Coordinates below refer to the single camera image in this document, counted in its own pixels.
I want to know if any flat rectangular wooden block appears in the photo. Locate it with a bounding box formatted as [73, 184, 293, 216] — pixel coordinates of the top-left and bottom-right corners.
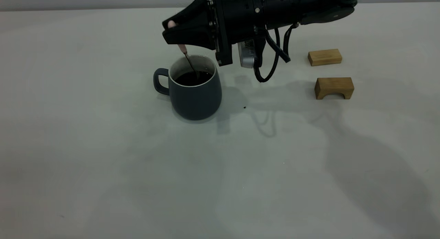
[308, 49, 342, 67]

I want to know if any black straight cable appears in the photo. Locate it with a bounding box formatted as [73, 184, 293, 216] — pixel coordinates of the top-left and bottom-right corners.
[265, 23, 298, 63]

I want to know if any pink handled metal spoon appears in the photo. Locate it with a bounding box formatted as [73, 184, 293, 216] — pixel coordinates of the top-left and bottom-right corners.
[167, 21, 200, 80]

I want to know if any arched wooden block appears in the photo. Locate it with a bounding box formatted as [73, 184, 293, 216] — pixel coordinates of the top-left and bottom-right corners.
[315, 77, 354, 100]

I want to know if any black looped cable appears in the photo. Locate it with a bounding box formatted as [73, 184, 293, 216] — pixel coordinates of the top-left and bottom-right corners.
[254, 28, 281, 83]

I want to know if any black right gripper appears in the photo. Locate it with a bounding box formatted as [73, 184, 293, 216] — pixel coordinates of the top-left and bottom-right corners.
[162, 0, 304, 67]

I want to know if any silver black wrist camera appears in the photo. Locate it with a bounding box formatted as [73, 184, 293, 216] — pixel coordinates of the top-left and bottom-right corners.
[238, 39, 262, 69]

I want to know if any dark grey ceramic mug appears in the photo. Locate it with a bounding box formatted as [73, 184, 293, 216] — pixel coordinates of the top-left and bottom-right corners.
[153, 55, 222, 121]

